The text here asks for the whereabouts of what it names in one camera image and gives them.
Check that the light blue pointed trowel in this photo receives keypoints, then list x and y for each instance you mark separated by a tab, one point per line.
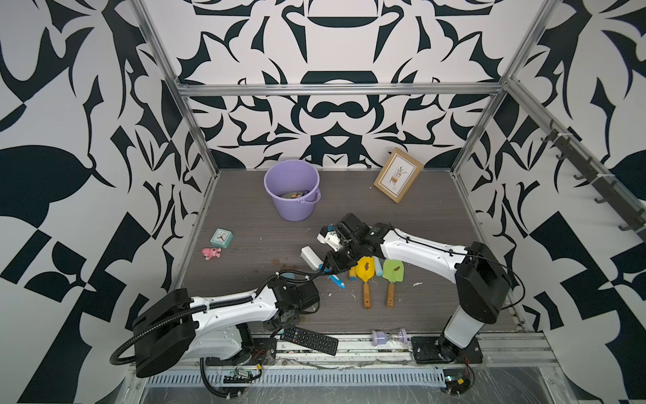
378	267

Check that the purple plastic bucket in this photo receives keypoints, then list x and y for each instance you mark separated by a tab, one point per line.
294	186

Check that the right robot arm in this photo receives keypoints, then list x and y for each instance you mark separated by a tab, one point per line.
482	283

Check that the wall hook rail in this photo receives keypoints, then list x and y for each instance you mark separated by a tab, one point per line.
622	187

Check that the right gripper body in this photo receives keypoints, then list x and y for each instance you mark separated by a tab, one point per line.
344	257

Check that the yellow scoop trowel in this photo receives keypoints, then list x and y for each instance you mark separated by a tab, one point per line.
365	270

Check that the small teal alarm clock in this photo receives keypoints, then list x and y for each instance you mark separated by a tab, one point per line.
221	238

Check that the black remote control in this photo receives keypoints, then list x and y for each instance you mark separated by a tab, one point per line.
311	340

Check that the wooden picture frame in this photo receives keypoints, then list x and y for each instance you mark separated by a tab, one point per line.
397	176

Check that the pink toy figure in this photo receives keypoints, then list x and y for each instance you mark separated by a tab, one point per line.
211	253

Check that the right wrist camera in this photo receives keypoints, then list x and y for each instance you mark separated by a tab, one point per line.
329	236

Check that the purple sand timer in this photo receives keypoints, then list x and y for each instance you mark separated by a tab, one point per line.
379	337

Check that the white blue cleaning brush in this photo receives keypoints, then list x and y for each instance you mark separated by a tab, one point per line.
315	263

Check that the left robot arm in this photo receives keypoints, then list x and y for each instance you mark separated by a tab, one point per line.
183	327

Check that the light green small trowel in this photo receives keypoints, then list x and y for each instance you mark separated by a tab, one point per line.
393	272

